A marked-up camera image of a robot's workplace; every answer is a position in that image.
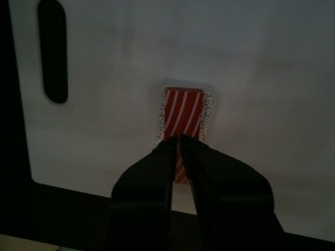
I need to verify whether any red brick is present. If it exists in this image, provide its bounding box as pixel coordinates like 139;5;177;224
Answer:
161;86;206;185

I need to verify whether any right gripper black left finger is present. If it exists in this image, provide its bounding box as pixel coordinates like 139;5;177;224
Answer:
103;135;179;251

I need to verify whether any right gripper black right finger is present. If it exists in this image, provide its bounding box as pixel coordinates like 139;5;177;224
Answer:
181;133;288;251

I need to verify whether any white plastic cutting board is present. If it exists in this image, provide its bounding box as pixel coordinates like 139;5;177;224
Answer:
9;0;335;243

